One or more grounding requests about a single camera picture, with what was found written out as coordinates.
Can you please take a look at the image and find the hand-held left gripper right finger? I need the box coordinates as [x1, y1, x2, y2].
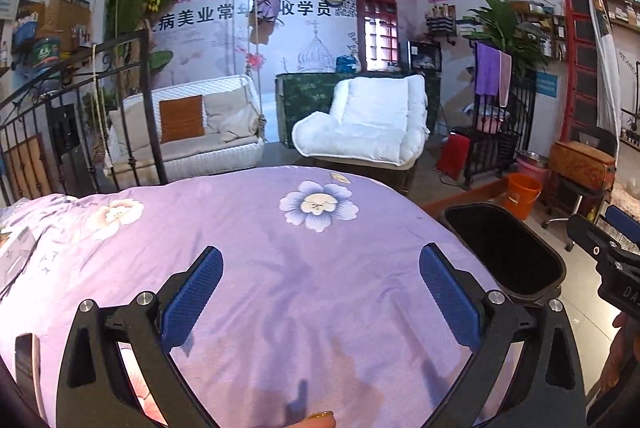
[419, 243, 589, 428]

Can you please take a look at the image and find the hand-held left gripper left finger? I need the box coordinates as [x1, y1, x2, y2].
[55, 246, 224, 428]

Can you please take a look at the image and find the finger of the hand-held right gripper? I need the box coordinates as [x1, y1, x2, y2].
[566, 214, 640, 269]
[605, 205, 640, 245]

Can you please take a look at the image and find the brown trash bin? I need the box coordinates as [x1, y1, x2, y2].
[439, 203, 567, 309]

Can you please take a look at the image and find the person's right hand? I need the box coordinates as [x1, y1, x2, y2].
[597, 312, 640, 409]

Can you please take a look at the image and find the person's left hand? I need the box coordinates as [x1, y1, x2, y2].
[295, 410, 336, 428]

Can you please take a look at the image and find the low bench with lace cloth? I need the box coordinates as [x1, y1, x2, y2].
[609, 182, 640, 215]

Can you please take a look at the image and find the black rolling office chair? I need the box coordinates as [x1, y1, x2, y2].
[542, 125, 621, 251]

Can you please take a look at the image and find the red patterned suitcase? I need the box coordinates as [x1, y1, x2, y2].
[549, 140, 617, 195]

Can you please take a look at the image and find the orange bucket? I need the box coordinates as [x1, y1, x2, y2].
[505, 173, 543, 221]

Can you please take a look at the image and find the pink bucket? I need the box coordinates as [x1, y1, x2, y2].
[516, 158, 551, 189]

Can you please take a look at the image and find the purple floral blanket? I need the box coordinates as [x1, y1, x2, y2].
[0, 165, 526, 428]

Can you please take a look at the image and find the black metal rack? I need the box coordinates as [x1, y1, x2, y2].
[465, 40, 537, 189]

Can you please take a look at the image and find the white wicker swing sofa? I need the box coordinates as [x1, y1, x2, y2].
[107, 75, 269, 181]

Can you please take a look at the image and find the red heater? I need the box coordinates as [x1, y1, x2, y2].
[435, 133, 474, 181]

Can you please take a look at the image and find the pink wash basin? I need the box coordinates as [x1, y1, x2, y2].
[475, 108, 511, 134]

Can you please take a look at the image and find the white hanging banner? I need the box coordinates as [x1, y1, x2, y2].
[587, 0, 624, 145]

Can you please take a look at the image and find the red ladder shelf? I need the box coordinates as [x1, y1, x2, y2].
[562, 0, 602, 145]

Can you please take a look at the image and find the orange cushion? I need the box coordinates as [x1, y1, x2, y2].
[159, 95, 207, 145]

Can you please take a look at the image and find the white flat box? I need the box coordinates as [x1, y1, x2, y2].
[0, 225, 39, 289]

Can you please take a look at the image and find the dark flat object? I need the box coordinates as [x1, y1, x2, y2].
[15, 333, 44, 425]

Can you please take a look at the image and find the pink towel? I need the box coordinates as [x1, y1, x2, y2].
[499, 52, 514, 107]

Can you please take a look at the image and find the beige cushion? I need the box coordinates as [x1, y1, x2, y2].
[204, 85, 262, 139]

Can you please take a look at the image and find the white padded armchair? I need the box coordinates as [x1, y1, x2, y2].
[291, 74, 430, 181]

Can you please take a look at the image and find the purple towel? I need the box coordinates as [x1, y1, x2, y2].
[474, 42, 504, 96]

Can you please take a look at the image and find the wooden board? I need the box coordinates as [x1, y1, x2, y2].
[5, 135, 52, 199]

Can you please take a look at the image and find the potted green plant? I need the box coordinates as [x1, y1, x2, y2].
[462, 0, 552, 79]

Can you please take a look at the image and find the black display box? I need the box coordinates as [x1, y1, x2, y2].
[407, 40, 444, 74]

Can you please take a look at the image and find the blue bag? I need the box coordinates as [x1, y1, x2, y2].
[336, 54, 361, 76]

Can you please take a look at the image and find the red telephone booth cabinet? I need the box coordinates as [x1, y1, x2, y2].
[356, 0, 404, 74]

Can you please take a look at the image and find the green plastic pail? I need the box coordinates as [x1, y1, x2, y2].
[32, 36, 64, 69]

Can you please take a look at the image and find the cardboard box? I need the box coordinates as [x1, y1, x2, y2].
[45, 0, 92, 49]

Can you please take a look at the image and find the blue wall sign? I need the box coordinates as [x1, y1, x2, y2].
[536, 72, 559, 99]

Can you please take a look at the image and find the black metal bed frame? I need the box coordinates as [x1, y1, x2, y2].
[0, 30, 169, 209]

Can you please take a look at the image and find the wall shelf with bottles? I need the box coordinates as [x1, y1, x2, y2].
[602, 0, 640, 29]

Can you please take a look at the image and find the swing rope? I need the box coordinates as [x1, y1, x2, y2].
[253, 0, 269, 145]

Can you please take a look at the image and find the small black wall shelf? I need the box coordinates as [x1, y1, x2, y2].
[425, 2, 474, 44]

